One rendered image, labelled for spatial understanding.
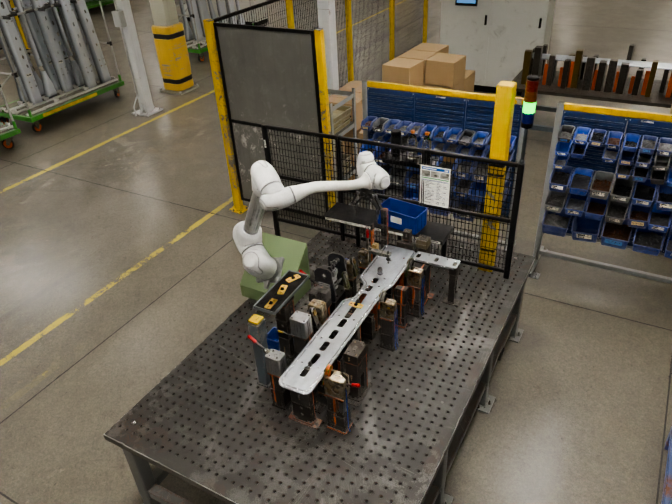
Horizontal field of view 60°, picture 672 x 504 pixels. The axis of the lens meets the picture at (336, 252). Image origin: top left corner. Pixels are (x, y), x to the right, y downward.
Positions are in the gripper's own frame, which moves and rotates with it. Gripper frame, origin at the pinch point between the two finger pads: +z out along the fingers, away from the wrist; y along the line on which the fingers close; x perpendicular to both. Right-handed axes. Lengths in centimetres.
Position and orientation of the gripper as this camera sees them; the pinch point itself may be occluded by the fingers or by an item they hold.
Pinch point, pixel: (367, 215)
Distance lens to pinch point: 355.5
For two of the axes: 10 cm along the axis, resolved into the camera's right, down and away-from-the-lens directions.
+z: 0.5, 8.4, 5.5
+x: 4.6, -5.1, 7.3
